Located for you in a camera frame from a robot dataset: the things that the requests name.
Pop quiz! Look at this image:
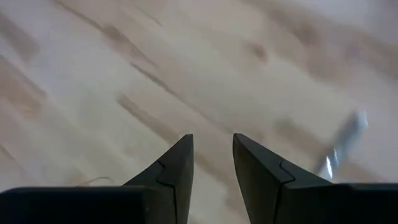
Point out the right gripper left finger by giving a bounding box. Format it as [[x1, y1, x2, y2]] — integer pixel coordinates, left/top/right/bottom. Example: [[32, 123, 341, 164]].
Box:
[[0, 133, 194, 224]]

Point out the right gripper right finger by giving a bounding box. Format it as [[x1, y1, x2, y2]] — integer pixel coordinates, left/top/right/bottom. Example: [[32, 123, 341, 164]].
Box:
[[233, 133, 398, 224]]

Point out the plain silver spoon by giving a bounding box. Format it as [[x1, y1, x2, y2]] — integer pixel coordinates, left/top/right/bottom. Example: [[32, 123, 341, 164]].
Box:
[[313, 110, 369, 181]]

